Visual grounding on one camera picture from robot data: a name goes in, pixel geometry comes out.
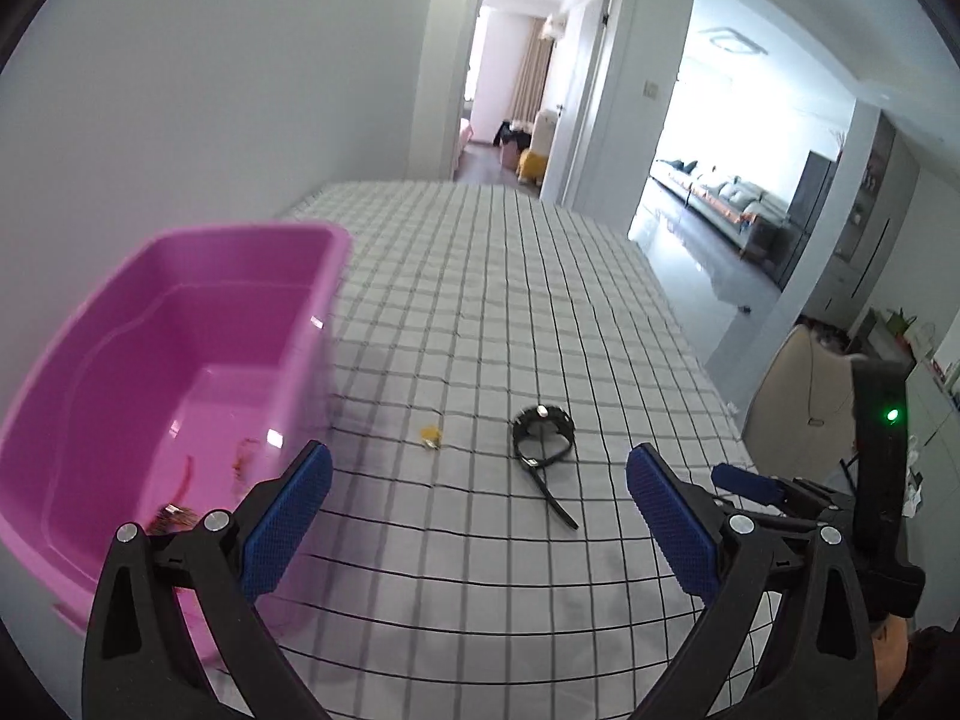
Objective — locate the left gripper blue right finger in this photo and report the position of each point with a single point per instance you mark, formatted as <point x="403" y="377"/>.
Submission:
<point x="672" y="512"/>

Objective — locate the yellow stool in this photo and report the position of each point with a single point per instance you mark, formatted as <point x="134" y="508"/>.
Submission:
<point x="531" y="167"/>

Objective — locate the grey sofa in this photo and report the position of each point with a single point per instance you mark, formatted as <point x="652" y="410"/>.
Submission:
<point x="746" y="214"/>

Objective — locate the person's right hand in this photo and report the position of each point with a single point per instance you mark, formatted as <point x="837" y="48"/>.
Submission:
<point x="890" y="646"/>

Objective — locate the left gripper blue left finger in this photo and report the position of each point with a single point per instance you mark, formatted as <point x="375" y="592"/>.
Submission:
<point x="276" y="514"/>

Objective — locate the wall light switch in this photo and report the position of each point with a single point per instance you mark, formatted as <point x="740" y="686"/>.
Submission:
<point x="651" y="90"/>

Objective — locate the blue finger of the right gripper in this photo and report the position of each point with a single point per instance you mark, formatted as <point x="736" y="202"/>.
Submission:
<point x="748" y="485"/>

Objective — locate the white door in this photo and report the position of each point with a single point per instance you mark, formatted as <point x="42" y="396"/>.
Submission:
<point x="569" y="85"/>

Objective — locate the white black grid bedsheet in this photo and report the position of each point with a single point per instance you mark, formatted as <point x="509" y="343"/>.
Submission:
<point x="480" y="556"/>

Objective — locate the pink plastic tub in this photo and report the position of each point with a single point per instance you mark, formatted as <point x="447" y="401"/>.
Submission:
<point x="201" y="367"/>

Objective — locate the beige chair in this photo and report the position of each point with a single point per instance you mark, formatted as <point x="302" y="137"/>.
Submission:
<point x="800" y="423"/>

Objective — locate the black wrist watch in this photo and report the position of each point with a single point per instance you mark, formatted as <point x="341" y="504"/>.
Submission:
<point x="542" y="435"/>

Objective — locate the yellow small earring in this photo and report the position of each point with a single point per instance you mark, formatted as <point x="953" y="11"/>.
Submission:
<point x="431" y="436"/>

